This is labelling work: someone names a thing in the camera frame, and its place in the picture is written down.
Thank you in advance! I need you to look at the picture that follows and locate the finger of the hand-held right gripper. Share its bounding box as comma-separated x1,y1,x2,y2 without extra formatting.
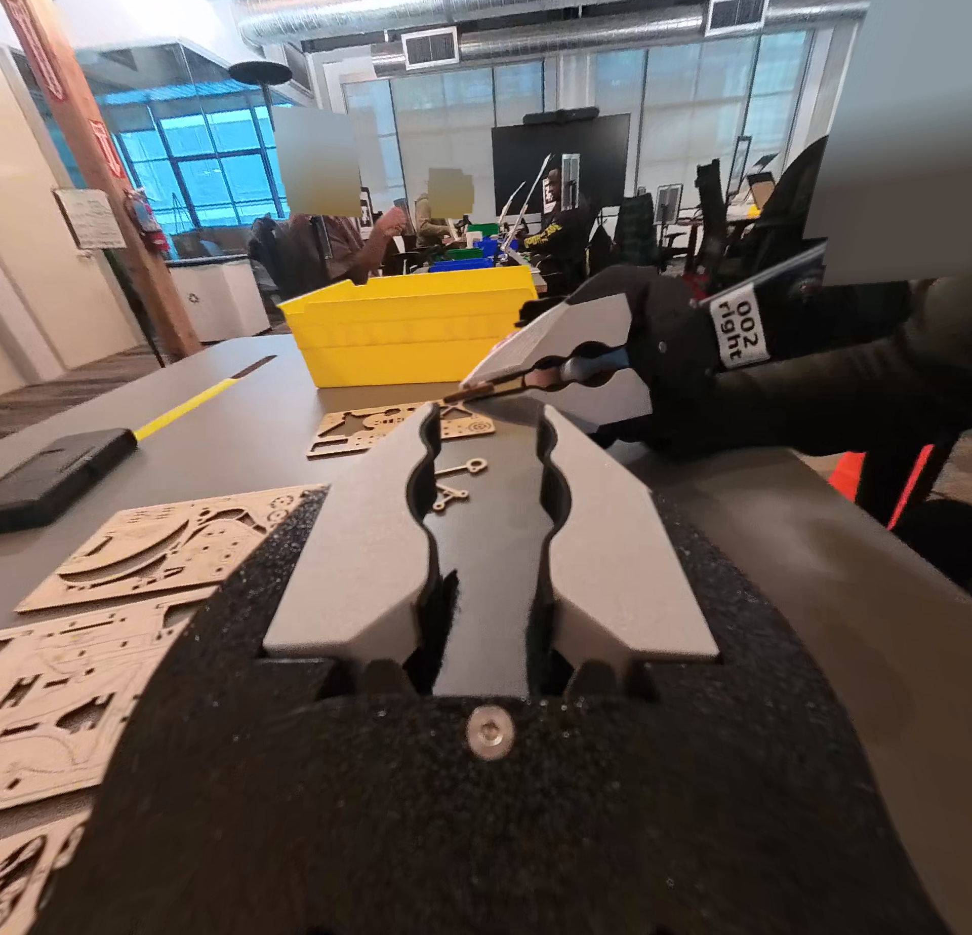
459,299,633,393
486,361,656,435

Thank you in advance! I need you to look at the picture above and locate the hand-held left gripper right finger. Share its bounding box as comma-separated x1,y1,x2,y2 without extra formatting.
535,403,721,678

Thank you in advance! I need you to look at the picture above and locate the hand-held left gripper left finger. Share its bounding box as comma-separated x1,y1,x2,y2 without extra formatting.
262,402,445,674

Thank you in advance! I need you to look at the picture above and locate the thin wooden part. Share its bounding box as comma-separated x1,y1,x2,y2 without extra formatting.
442,384,533,406

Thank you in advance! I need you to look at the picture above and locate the person's right forearm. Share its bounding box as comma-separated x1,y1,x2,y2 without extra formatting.
706,278,972,461

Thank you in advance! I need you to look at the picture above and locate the wooden linkage part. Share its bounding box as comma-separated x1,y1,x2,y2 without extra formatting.
431,456,489,512

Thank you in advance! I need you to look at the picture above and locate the wooden sheet with round holes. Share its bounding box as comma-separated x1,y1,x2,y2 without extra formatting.
307,399,496,461

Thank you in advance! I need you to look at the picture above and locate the yellow plastic bin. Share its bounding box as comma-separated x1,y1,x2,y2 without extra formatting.
277,265,540,389

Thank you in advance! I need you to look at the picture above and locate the red fire extinguisher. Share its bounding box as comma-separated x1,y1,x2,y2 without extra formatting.
125,186,170,252

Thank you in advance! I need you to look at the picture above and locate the black floor lamp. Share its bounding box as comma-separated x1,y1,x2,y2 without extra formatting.
228,60,296,225

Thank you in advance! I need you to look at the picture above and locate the large paned window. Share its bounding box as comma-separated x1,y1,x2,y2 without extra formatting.
99,88,293,229

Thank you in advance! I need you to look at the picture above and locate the white notice paper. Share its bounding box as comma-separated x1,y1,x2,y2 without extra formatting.
53,186,126,251

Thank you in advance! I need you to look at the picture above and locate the wooden sheet with wheel cutouts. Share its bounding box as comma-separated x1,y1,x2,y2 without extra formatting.
0,809,92,935

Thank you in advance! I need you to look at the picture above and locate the wooden pillar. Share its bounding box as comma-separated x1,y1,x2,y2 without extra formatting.
0,0,202,362

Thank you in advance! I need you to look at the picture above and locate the wall television screen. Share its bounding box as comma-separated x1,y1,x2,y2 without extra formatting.
492,113,633,210

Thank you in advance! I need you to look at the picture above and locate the wooden sheet with frame cutouts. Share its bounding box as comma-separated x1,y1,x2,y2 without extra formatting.
0,586,221,810

